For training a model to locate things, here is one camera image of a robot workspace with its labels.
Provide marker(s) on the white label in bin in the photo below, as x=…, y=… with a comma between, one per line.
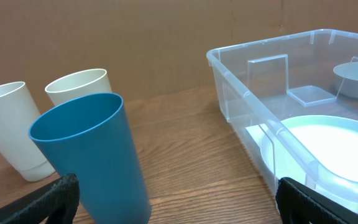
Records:
x=258, y=133

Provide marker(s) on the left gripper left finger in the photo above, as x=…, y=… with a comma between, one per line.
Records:
x=56, y=202

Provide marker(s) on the cream cup near bin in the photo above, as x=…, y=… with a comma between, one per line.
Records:
x=78, y=84

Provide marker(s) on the clear plastic storage bin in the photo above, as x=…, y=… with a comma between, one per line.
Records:
x=293, y=103

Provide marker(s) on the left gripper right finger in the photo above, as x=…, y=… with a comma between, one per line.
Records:
x=299, y=204

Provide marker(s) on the grey plate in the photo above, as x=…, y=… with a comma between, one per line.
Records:
x=332, y=140

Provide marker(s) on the blue cup near bin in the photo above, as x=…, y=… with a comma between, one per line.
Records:
x=90, y=137

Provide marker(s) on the cream cup far left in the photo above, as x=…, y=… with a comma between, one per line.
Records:
x=17, y=112

